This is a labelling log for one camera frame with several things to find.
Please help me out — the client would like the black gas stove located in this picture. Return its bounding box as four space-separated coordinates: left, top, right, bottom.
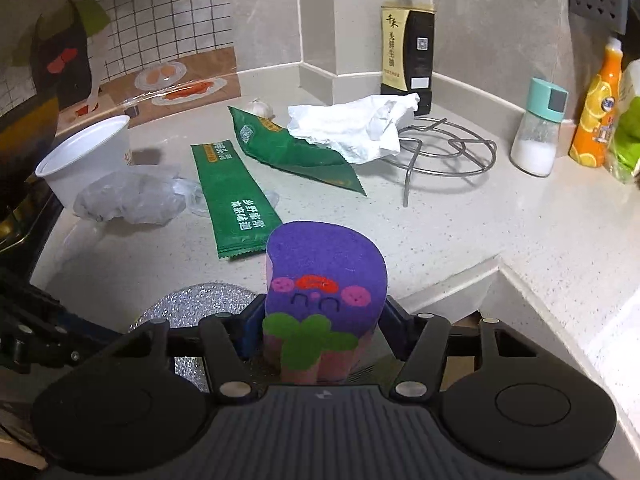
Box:
0 190 58 273

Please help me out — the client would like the garlic bulb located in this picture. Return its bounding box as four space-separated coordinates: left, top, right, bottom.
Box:
245 99 275 120

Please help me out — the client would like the orange detergent bottle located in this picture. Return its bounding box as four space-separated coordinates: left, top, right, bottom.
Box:
569 36 626 168

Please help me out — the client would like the dark soy sauce bottle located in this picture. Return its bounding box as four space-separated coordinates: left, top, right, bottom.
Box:
380 0 436 117

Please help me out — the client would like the steel steaming rack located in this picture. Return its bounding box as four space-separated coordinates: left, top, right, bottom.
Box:
397 116 498 208

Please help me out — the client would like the teal-lidded salt shaker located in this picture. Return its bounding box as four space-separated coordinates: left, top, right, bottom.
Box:
510 77 569 177

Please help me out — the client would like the long green snack packet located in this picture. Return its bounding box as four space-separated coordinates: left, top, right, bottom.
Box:
191 141 283 261

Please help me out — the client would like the wide green snack packet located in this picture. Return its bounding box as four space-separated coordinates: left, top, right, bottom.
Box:
227 106 367 196

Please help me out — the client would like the white disposable bowl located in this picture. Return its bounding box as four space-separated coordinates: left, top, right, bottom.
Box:
35 115 132 209

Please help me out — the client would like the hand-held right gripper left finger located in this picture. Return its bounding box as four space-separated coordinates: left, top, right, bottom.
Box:
119 294 268 401

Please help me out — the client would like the purple cartoon sponge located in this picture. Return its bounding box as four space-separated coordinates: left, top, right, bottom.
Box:
262 220 390 386

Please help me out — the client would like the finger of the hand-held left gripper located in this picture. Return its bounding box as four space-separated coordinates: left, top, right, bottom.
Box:
0 286 127 349
0 326 102 376

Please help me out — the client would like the cartoon wall poster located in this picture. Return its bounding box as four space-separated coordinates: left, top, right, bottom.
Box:
0 0 242 133

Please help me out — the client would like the round glitter scrubber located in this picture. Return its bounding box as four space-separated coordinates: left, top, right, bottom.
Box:
127 282 258 393

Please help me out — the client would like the green and white bag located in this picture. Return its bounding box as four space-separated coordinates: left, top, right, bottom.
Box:
605 59 640 183

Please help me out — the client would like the clear plastic bag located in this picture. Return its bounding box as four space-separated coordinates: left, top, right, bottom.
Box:
74 164 203 224

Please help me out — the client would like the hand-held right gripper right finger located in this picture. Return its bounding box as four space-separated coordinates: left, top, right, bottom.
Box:
382 296 538 400

